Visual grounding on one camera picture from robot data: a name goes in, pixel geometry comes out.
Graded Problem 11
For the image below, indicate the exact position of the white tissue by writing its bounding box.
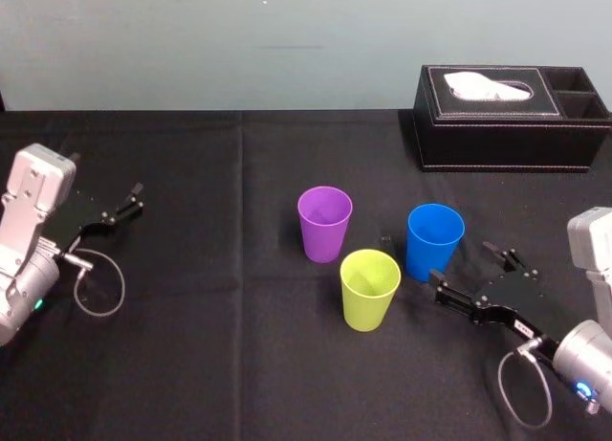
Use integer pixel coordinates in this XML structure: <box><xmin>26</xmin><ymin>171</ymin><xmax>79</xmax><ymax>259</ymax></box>
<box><xmin>442</xmin><ymin>71</ymin><xmax>535</xmax><ymax>101</ymax></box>

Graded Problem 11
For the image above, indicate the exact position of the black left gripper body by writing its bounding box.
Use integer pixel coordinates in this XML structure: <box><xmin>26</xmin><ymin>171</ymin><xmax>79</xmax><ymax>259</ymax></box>
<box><xmin>48</xmin><ymin>185</ymin><xmax>117</xmax><ymax>256</ymax></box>

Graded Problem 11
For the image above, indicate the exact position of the left gripper thin dark cable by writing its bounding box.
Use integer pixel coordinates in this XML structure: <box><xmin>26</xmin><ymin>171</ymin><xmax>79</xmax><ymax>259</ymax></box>
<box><xmin>60</xmin><ymin>248</ymin><xmax>127</xmax><ymax>319</ymax></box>

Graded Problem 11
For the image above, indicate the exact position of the lime green plastic cup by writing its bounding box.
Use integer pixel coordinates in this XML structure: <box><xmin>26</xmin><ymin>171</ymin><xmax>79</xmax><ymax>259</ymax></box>
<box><xmin>339</xmin><ymin>249</ymin><xmax>402</xmax><ymax>333</ymax></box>

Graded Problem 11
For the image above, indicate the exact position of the black leather tissue box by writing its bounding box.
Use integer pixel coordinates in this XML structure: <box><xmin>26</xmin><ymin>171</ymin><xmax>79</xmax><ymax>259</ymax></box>
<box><xmin>411</xmin><ymin>64</ymin><xmax>612</xmax><ymax>174</ymax></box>

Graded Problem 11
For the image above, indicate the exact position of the right gripper thin dark cable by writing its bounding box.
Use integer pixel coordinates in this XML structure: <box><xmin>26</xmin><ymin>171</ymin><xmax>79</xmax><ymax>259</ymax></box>
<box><xmin>496</xmin><ymin>336</ymin><xmax>555</xmax><ymax>430</ymax></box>

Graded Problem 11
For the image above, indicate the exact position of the black table cloth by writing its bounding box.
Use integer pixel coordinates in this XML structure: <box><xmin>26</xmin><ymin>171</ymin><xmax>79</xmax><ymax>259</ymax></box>
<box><xmin>0</xmin><ymin>108</ymin><xmax>612</xmax><ymax>441</ymax></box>

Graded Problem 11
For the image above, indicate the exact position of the purple plastic cup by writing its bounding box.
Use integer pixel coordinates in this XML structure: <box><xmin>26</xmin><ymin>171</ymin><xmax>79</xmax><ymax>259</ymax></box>
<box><xmin>296</xmin><ymin>186</ymin><xmax>354</xmax><ymax>264</ymax></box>

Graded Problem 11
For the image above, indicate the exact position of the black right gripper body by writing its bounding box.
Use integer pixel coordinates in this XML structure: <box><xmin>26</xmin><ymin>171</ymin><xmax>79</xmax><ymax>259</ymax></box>
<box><xmin>470</xmin><ymin>267</ymin><xmax>582</xmax><ymax>364</ymax></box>

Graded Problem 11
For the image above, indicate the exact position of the blue plastic cup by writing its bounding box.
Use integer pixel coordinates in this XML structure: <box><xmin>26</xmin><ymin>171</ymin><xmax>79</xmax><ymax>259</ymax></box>
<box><xmin>405</xmin><ymin>202</ymin><xmax>466</xmax><ymax>284</ymax></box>

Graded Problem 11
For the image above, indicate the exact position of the gripper thin dark cable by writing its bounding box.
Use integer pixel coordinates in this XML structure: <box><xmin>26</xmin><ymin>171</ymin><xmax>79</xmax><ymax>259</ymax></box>
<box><xmin>60</xmin><ymin>248</ymin><xmax>127</xmax><ymax>319</ymax></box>
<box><xmin>496</xmin><ymin>336</ymin><xmax>555</xmax><ymax>430</ymax></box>

